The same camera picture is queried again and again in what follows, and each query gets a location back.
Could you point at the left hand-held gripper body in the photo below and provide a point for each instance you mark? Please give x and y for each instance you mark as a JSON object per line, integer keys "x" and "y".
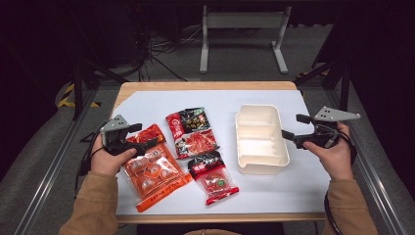
{"x": 115, "y": 124}

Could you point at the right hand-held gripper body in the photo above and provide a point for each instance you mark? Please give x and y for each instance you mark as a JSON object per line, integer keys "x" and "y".
{"x": 336, "y": 114}

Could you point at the large orange seasoning packet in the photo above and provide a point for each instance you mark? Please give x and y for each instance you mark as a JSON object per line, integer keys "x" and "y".
{"x": 153, "y": 169}

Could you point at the white divided plastic container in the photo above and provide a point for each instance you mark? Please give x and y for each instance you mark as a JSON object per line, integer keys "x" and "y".
{"x": 261, "y": 143}

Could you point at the red and black seasoning packet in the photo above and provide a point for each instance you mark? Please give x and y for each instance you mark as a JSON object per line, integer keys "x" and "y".
{"x": 191, "y": 130}

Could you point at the person's left hand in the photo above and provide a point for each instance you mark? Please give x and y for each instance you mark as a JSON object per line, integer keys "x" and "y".
{"x": 107, "y": 161}

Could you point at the person's right hand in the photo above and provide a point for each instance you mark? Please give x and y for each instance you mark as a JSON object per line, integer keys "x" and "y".
{"x": 336, "y": 160}

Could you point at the black metal stand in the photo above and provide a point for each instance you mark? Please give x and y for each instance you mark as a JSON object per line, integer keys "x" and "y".
{"x": 344, "y": 78}
{"x": 77, "y": 88}

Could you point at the yellow black hazard tape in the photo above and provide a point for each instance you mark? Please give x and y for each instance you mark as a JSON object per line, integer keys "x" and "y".
{"x": 67, "y": 103}

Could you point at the white table mat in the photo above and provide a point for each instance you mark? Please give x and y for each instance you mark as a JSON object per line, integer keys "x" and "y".
{"x": 277, "y": 196}

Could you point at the small red seasoning packet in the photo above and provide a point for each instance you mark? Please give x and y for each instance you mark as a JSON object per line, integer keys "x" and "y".
{"x": 214, "y": 182}

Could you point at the white metal stand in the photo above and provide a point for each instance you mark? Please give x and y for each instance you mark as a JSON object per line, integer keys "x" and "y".
{"x": 243, "y": 20}

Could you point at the aluminium floor rail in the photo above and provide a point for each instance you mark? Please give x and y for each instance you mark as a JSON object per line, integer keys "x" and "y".
{"x": 55, "y": 163}
{"x": 375, "y": 182}

